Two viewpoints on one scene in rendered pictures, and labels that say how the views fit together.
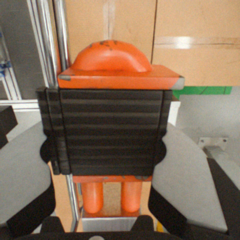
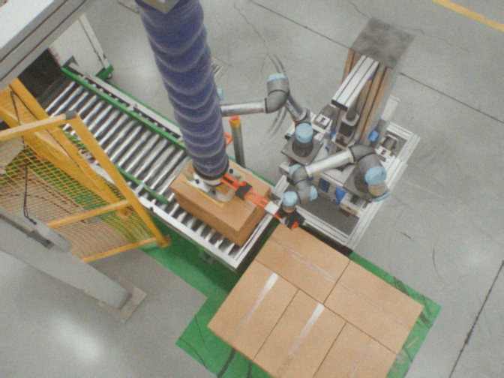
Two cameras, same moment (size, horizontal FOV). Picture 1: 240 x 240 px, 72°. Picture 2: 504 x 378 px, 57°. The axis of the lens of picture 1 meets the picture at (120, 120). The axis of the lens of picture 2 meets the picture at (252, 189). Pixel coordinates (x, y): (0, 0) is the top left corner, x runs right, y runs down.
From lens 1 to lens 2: 2.72 m
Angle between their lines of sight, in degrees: 23
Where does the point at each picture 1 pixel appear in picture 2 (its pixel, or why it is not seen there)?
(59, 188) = (253, 181)
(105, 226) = (274, 208)
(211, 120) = (157, 315)
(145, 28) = (286, 273)
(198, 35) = (265, 298)
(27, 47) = (318, 210)
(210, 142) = (133, 302)
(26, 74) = not seen: hidden behind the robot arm
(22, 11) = (337, 223)
